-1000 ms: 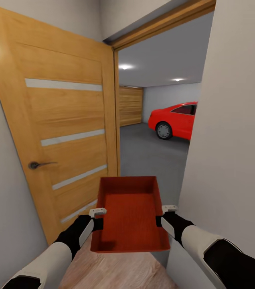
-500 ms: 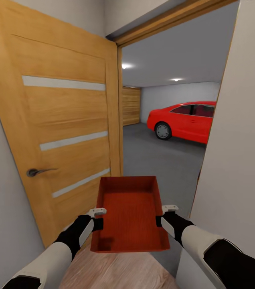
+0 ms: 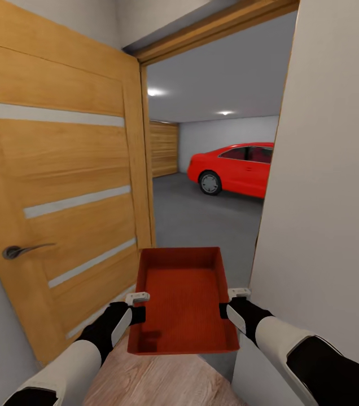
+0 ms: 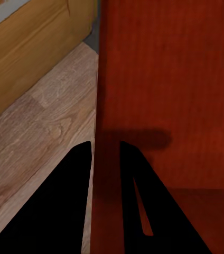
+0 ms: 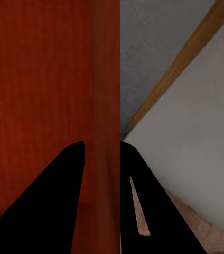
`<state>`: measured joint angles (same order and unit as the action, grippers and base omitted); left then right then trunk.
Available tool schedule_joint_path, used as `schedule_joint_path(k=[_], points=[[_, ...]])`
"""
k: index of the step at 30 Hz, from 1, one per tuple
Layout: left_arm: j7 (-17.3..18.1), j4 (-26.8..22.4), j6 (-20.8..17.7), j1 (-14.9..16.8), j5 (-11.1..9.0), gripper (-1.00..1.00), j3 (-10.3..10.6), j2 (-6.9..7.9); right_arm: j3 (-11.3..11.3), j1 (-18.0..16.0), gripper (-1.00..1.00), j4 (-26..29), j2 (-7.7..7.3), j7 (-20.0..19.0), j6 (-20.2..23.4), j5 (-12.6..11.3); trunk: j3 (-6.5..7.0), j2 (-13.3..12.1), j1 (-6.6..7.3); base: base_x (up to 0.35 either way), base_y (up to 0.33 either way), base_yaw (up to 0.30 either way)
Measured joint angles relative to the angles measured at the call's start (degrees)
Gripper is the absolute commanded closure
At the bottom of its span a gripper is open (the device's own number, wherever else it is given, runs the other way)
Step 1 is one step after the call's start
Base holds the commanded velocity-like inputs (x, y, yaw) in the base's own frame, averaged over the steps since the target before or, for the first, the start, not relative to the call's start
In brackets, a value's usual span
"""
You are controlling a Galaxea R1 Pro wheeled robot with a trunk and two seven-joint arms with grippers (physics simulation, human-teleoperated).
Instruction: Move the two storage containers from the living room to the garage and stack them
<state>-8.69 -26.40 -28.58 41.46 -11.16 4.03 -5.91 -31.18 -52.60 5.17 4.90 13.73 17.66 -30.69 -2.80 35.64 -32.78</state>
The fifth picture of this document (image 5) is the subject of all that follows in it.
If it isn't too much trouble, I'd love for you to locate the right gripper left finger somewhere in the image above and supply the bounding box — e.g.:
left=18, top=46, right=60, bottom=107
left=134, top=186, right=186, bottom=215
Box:
left=0, top=141, right=85, bottom=254

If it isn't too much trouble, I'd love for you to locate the storage box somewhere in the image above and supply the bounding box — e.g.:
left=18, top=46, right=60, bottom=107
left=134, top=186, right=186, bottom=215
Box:
left=0, top=0, right=121, bottom=254

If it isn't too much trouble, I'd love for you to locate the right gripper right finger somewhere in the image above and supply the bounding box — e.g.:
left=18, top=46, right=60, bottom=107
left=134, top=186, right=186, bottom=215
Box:
left=120, top=141, right=207, bottom=254

